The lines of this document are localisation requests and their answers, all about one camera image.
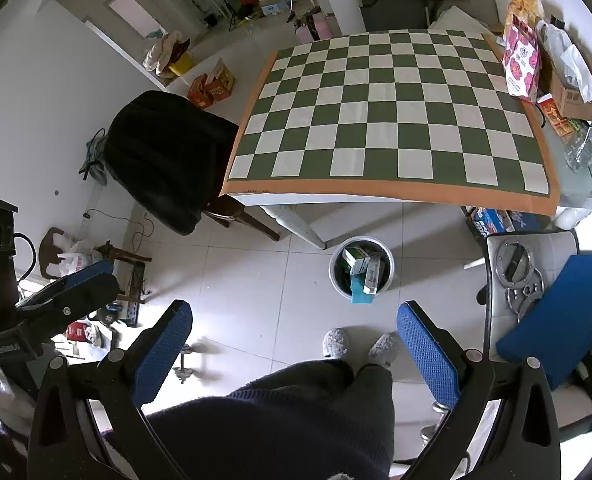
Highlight blue printed box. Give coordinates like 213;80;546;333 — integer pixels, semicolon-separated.
467;206;542;239

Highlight black cable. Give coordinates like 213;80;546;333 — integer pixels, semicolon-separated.
12;232;38;281

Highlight blue seat cushion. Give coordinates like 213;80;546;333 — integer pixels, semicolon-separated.
496;250;592;392

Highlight clear plastic bottle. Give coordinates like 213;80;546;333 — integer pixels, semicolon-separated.
564;115;592;174

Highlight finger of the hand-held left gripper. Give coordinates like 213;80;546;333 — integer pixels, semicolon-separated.
67;260;115;282
15;272;122;337

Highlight small dumbbell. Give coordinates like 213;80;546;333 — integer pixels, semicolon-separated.
172;342;210;385

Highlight green white box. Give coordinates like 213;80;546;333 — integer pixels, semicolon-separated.
342;246;373;275

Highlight black cloth covered chair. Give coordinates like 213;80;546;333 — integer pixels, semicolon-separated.
100;91;240;237

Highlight orange cardboard box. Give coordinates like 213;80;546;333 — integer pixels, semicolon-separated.
187;57;237;111

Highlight red printed box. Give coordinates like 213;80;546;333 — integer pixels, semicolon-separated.
537;94;582;137

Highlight yellow snack bag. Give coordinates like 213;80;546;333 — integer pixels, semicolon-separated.
508;0;545;28

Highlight pink floral tissue pack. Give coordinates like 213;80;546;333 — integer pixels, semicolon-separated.
502;14;542;102

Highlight white shopping bag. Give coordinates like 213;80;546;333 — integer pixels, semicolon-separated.
57;240;100;279

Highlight grey folding chair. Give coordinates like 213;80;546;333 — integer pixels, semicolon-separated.
354;0;476;32

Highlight white round waste bin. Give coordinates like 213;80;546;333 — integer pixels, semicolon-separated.
329;236;395;298

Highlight grey slipper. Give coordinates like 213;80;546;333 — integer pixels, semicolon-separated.
368;332;399;367
322;328;353;360

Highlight small wooden stool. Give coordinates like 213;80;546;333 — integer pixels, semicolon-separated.
39;226;80;281

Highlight person's legs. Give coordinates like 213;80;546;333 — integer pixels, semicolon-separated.
101;359;397;480

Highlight light blue packet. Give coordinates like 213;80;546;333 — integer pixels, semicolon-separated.
350;276;375;304

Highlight brown cardboard box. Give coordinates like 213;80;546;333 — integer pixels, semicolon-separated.
540;35;592;122

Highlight beige stuffed bag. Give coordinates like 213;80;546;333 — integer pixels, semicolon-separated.
142;30;193;79

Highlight green white checkered tablecloth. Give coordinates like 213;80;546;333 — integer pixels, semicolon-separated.
219;29;561;215

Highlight white chair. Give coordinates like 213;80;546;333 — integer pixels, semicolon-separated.
476;230;592;441

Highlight white table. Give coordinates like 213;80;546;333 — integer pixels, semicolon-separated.
236;192;592;252

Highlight white plastic bag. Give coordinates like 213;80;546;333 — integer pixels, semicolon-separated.
536;19;592;103

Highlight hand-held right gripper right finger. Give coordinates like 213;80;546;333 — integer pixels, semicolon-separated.
397;301;562;480

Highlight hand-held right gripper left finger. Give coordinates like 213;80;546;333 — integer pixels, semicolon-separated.
27;300;193;480

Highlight metal rings on chair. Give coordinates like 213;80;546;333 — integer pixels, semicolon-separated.
496;237;535;283

